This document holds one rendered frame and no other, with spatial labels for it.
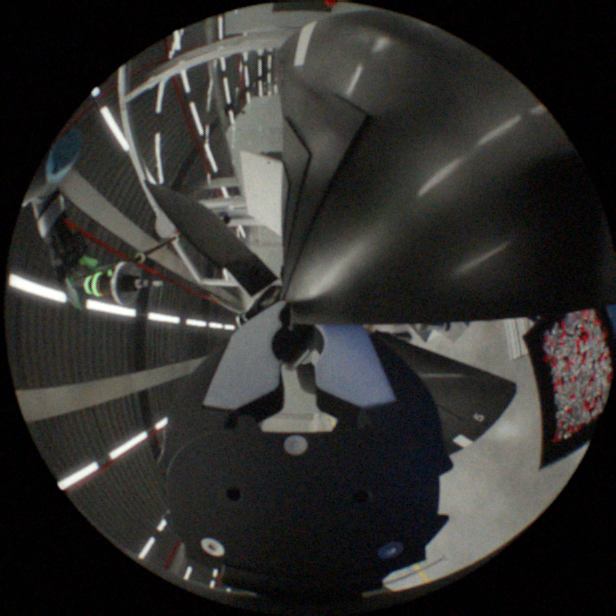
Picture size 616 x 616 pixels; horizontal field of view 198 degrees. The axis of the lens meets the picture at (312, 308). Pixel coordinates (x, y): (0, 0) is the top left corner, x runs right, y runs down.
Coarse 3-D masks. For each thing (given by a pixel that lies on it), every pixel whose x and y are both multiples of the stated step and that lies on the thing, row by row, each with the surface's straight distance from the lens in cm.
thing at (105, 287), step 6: (102, 276) 43; (108, 276) 40; (126, 276) 36; (132, 276) 35; (138, 276) 36; (102, 282) 41; (108, 282) 39; (126, 282) 35; (132, 282) 34; (102, 288) 42; (108, 288) 40; (126, 288) 36; (132, 288) 35; (138, 288) 35
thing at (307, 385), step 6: (300, 366) 43; (306, 366) 43; (312, 366) 43; (300, 372) 46; (306, 372) 45; (312, 372) 45; (300, 378) 49; (306, 378) 49; (312, 378) 48; (300, 384) 54; (306, 384) 53; (312, 384) 52; (306, 390) 59; (312, 390) 57
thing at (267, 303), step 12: (276, 288) 30; (264, 300) 29; (276, 300) 28; (252, 312) 28; (240, 324) 33; (300, 324) 27; (288, 336) 27; (300, 336) 27; (312, 336) 29; (288, 348) 27; (300, 348) 28; (312, 348) 30; (288, 360) 28
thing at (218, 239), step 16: (160, 192) 39; (160, 208) 34; (176, 208) 38; (192, 208) 43; (208, 208) 50; (176, 224) 33; (192, 224) 36; (208, 224) 40; (224, 224) 44; (192, 240) 32; (208, 240) 35; (224, 240) 38; (240, 240) 41; (208, 256) 31; (224, 256) 34; (240, 256) 36
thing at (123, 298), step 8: (120, 264) 36; (128, 264) 37; (112, 272) 43; (120, 272) 35; (128, 272) 37; (136, 272) 38; (112, 280) 35; (120, 280) 35; (112, 288) 35; (120, 288) 35; (120, 296) 36; (128, 296) 37; (136, 296) 38; (120, 304) 37; (128, 304) 37
